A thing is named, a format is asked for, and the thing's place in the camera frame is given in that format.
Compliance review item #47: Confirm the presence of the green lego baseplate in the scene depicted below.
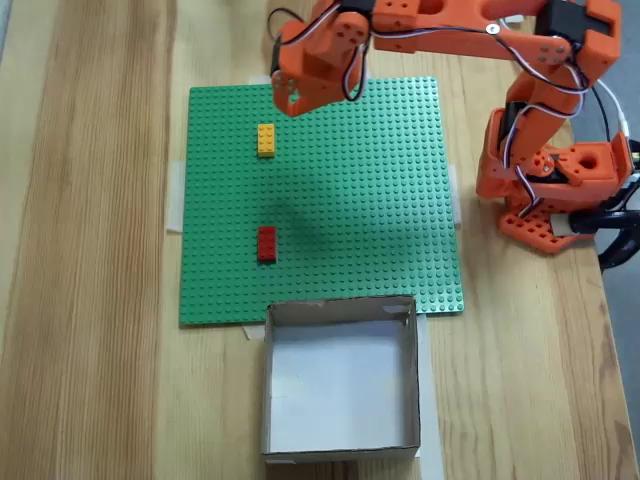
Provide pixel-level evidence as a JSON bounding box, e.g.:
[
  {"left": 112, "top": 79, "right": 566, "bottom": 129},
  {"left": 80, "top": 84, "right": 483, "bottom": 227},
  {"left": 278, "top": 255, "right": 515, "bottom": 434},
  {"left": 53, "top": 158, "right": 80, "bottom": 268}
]
[{"left": 178, "top": 75, "right": 466, "bottom": 329}]

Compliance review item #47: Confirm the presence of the black table clamp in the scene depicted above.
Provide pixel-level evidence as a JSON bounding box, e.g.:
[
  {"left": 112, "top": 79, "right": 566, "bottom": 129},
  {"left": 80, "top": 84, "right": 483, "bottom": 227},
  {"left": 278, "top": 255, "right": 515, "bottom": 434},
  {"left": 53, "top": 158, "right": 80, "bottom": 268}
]
[{"left": 567, "top": 187, "right": 640, "bottom": 274}]

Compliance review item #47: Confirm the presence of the black power cable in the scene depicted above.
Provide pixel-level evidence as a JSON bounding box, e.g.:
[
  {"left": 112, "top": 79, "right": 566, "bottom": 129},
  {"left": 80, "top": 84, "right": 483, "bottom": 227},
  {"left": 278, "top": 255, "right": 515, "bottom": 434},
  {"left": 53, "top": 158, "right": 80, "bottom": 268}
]
[{"left": 597, "top": 92, "right": 613, "bottom": 146}]

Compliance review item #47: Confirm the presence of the open cardboard box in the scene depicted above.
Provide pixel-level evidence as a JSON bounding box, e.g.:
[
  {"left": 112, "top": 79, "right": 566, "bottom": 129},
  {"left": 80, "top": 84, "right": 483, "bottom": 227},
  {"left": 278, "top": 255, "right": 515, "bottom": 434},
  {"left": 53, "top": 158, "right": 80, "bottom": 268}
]
[{"left": 259, "top": 294, "right": 422, "bottom": 464}]

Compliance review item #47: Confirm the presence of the white usb cable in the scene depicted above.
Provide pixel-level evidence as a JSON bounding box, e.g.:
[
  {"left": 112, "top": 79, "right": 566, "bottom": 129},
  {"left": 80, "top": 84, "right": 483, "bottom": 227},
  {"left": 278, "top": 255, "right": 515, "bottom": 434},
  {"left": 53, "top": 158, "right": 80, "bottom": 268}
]
[{"left": 592, "top": 79, "right": 632, "bottom": 142}]

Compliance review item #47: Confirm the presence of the yellow lego block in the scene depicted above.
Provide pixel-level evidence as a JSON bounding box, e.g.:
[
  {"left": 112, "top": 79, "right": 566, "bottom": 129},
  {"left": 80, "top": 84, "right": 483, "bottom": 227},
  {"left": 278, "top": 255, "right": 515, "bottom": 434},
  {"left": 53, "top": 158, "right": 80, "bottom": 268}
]
[{"left": 256, "top": 123, "right": 276, "bottom": 160}]

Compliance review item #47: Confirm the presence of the red lego block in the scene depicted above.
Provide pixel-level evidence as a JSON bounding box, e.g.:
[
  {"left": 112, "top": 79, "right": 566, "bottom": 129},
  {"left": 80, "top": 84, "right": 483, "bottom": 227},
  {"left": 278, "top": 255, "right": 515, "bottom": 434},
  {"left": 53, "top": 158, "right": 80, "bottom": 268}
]
[{"left": 256, "top": 225, "right": 279, "bottom": 264}]

